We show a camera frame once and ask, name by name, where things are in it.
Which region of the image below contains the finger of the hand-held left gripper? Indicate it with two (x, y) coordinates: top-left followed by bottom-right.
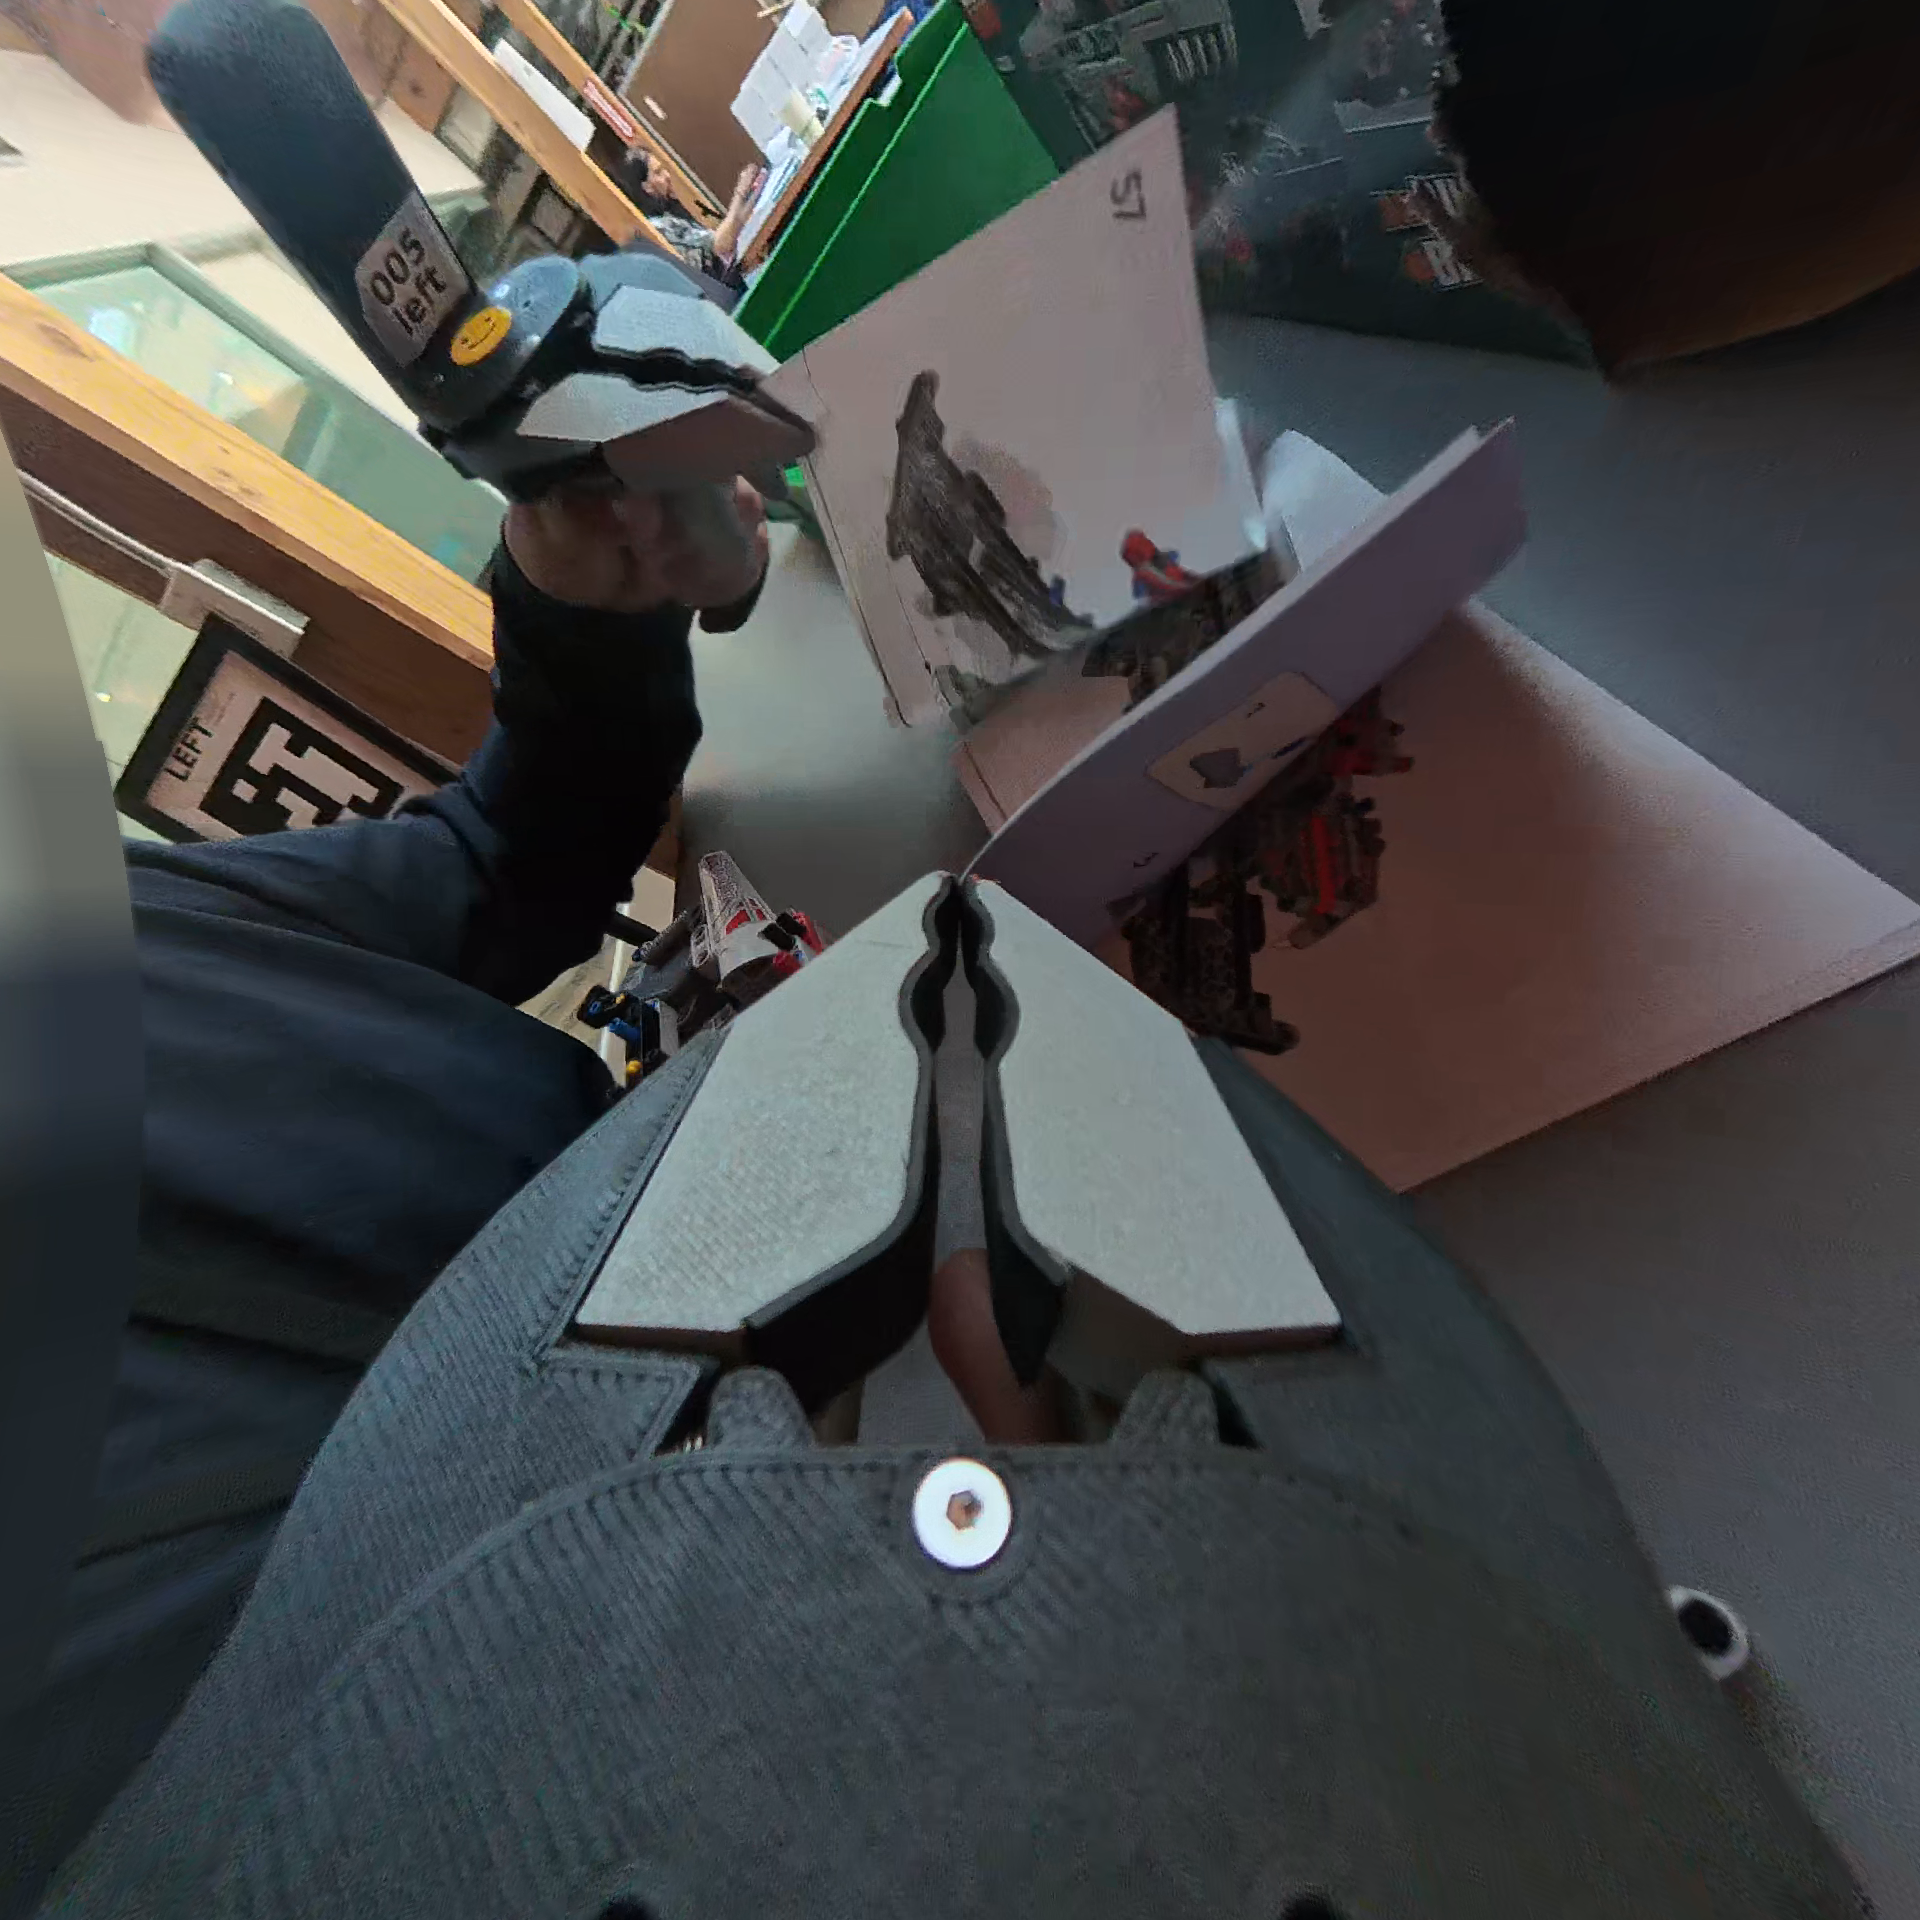
(585, 282), (784, 392)
(511, 366), (822, 494)

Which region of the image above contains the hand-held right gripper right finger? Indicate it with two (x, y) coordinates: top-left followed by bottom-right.
(956, 874), (1342, 1385)

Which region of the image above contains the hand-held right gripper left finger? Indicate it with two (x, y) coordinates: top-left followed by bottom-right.
(567, 871), (960, 1412)

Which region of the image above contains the lego instruction booklet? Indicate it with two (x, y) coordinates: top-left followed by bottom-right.
(756, 142), (1920, 1193)

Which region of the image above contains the person's left forearm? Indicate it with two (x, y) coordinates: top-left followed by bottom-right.
(450, 539), (772, 1006)

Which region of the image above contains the grey red lego model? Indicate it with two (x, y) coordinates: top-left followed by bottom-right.
(576, 847), (826, 1085)

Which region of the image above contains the black lego set box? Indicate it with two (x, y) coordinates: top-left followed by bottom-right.
(956, 0), (1599, 370)

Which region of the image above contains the person's left hand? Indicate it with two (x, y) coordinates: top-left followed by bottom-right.
(502, 480), (706, 615)

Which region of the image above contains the person's right hand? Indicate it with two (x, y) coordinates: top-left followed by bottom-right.
(931, 1244), (1081, 1448)

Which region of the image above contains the glass railing panel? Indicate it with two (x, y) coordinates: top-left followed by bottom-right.
(7, 243), (511, 588)

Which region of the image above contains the wooden workbench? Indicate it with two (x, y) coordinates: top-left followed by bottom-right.
(337, 0), (722, 260)

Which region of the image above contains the green plastic tray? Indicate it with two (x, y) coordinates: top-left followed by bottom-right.
(735, 0), (1058, 362)

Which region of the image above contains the wooden railing beam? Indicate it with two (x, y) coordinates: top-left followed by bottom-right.
(0, 268), (506, 759)

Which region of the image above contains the black white marker sign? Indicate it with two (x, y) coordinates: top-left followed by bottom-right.
(109, 615), (455, 847)

